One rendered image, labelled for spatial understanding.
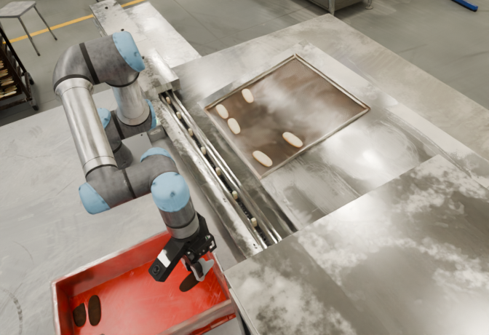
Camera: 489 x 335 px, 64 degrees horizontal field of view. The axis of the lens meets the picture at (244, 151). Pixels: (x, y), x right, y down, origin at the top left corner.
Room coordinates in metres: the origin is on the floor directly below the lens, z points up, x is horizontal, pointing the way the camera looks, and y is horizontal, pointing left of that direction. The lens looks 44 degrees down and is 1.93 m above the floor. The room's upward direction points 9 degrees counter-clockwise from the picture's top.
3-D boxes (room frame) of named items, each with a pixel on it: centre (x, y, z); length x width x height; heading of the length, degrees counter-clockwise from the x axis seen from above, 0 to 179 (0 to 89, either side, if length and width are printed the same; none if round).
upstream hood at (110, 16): (2.19, 0.57, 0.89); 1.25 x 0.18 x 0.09; 22
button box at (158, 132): (1.37, 0.38, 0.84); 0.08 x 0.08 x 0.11; 22
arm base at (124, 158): (1.17, 0.52, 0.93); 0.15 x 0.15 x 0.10
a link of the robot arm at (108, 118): (1.17, 0.51, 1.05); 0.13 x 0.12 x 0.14; 109
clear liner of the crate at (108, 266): (0.58, 0.36, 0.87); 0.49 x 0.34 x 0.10; 108
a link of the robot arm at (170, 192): (0.57, 0.17, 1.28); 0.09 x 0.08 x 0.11; 19
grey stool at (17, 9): (4.25, 2.12, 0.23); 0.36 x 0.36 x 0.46; 71
